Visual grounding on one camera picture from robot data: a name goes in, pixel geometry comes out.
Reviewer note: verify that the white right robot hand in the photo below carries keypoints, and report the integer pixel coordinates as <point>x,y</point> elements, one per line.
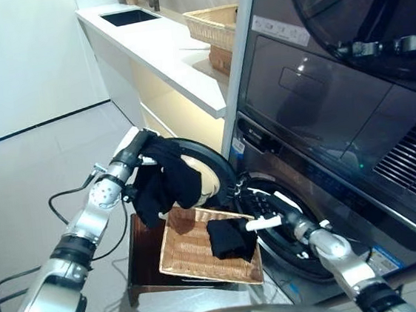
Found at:
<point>286,213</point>

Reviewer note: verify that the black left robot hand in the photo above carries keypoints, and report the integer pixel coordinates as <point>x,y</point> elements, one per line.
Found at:
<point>133,150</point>

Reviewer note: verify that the black garment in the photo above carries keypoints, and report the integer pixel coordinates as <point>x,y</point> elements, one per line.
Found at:
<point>228,239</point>
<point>173,182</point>

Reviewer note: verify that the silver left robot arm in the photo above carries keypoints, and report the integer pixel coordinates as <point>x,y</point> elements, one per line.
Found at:
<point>88,220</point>

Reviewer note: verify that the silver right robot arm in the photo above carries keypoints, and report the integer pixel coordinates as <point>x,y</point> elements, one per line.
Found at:
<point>345,260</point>

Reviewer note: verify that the grey front-load washing machine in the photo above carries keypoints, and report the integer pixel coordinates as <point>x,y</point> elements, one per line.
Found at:
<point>347,208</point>

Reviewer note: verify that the round glass washer door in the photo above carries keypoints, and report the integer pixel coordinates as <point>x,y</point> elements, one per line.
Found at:
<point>208,156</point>

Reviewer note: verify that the small blue washer sticker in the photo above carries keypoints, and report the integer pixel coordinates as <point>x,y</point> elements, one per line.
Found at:
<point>238,146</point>

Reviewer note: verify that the white counter cabinet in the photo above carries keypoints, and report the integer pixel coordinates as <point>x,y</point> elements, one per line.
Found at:
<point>145,51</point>

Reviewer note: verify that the wicker laundry basket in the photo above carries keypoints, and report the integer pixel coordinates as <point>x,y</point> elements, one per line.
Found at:
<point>188,255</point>

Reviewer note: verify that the brown acrylic stand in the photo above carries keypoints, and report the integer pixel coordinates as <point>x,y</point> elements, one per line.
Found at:
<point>144,259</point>

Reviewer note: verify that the blue white energy label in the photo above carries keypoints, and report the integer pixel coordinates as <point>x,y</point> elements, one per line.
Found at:
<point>386,258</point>

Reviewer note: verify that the dark grey stacked dryer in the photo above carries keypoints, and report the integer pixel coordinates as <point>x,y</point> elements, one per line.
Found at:
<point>317,96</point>

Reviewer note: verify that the black sink basin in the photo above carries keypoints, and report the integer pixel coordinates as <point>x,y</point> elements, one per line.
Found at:
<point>128,17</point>

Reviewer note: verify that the black dryer vent grille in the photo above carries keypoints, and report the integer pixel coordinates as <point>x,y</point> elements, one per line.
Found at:
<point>414,168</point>

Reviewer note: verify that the light woven tray basket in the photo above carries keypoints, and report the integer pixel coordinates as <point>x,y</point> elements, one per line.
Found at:
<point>209,25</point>

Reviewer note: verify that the white dryer label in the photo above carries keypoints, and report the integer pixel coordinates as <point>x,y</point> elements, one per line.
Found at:
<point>280,29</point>

